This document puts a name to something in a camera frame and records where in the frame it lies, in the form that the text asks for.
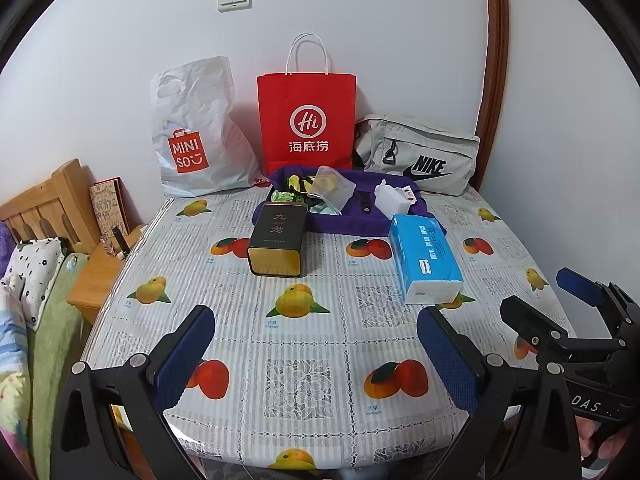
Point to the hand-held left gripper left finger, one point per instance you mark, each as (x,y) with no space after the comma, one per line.
(187,350)

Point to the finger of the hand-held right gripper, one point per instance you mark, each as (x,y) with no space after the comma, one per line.
(530,320)
(580,280)

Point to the dark tea tin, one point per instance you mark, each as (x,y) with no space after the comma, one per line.
(277,230)

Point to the purple fluffy cushion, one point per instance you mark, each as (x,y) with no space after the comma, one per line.
(4,245)

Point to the yellow and black pouch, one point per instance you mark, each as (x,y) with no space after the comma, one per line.
(295,182)

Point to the transparent plastic bag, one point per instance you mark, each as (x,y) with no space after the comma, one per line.
(332,187)

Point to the red paper carrier bag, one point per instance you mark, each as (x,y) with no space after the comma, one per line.
(305,95)

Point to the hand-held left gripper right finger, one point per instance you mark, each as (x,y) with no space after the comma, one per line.
(447,360)

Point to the polka dot pillow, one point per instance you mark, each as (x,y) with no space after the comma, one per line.
(35,270)

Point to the brown wooden door frame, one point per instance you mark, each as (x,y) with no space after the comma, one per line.
(495,60)

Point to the wooden bed headboard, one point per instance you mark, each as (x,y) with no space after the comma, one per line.
(50,200)

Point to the green patterned packet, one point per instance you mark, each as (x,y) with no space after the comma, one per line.
(286,197)

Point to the green wet wipes pack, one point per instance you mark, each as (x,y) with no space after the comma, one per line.
(322,206)

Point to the green blanket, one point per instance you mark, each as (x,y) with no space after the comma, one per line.
(55,340)

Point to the white charger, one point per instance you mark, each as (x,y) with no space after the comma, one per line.
(390,202)

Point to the colourful printed quilt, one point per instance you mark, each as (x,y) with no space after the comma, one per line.
(12,360)

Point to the grey waist bag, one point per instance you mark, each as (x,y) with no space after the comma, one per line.
(440,145)

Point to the patterned picture book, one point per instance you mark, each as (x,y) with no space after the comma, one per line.
(107,205)

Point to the wooden nightstand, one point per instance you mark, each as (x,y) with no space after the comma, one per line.
(95,280)

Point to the blue tissue pack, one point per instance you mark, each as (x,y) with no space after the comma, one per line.
(425,260)

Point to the white plastic shopping bag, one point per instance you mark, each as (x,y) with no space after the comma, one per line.
(200,110)

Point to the small dark bottle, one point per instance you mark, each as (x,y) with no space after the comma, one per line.
(120,245)

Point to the purple cloth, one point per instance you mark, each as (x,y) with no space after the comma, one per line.
(350,222)

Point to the person's right hand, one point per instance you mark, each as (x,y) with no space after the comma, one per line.
(607,447)

